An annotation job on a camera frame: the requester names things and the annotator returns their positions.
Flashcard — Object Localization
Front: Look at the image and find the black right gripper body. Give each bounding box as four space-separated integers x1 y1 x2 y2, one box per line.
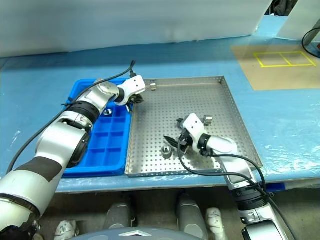
176 129 195 154

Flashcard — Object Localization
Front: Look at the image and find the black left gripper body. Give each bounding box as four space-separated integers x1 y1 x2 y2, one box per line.
128 93 145 106

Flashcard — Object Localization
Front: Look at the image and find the perforated steel tray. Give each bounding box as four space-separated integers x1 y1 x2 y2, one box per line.
124 75 264 178

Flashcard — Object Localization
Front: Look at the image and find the blue compartment tray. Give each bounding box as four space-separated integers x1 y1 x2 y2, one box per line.
61 78 134 179

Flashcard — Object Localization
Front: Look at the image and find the grey rounded leg shell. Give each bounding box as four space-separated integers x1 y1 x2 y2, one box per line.
176 193 210 240
103 197 137 230

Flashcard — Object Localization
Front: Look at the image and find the large white foam board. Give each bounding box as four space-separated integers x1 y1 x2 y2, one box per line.
0 0 273 58

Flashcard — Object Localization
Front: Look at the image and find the white shoe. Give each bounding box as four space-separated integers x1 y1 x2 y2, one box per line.
205 207 227 240
53 219 77 237

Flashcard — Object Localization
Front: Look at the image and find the blue crate under table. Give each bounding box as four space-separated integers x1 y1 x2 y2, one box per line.
264 182 286 192

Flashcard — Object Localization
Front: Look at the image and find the blue-grey robot torso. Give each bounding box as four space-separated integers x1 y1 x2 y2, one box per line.
77 226 201 240

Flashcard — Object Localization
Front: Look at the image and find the brown cardboard mat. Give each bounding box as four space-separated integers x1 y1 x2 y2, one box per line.
230 44 320 91

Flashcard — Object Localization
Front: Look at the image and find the dark fabric bundle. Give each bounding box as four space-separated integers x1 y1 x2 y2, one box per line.
263 0 291 17

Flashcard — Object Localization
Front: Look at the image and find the small white board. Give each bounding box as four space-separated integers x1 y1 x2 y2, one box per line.
276 0 320 41

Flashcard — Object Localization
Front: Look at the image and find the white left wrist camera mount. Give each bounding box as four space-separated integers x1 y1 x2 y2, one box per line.
116 75 147 105

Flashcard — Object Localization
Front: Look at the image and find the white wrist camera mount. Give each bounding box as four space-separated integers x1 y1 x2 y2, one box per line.
116 75 147 105
181 112 209 149

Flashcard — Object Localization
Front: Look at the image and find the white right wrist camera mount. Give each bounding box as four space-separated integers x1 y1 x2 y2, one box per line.
181 112 209 149

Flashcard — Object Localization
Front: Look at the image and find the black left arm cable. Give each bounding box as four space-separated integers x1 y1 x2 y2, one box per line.
4 59 138 175

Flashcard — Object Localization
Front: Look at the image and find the black background cable loop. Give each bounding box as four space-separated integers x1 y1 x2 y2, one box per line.
301 26 320 58

